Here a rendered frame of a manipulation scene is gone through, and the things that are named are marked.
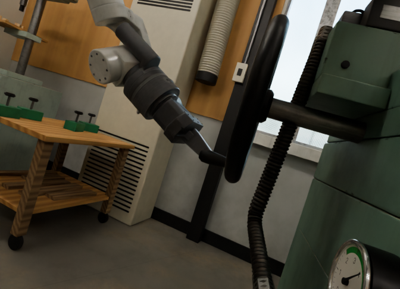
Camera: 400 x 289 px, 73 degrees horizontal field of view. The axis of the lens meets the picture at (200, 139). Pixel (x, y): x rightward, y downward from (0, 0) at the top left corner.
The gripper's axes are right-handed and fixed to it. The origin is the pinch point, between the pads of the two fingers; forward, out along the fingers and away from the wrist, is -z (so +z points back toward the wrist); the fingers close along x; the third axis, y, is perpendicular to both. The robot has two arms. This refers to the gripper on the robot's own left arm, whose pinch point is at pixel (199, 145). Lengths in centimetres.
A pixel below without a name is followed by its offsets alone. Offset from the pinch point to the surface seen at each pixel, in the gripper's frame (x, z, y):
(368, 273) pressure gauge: 30.6, -17.8, 7.2
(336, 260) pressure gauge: 25.4, -18.4, 6.0
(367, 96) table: 8.2, -12.2, 23.8
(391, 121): 11.1, -16.2, 22.5
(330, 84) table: 8.2, -7.5, 21.4
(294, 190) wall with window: -135, -45, 8
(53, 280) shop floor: -44, 6, -86
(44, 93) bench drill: -125, 128, -80
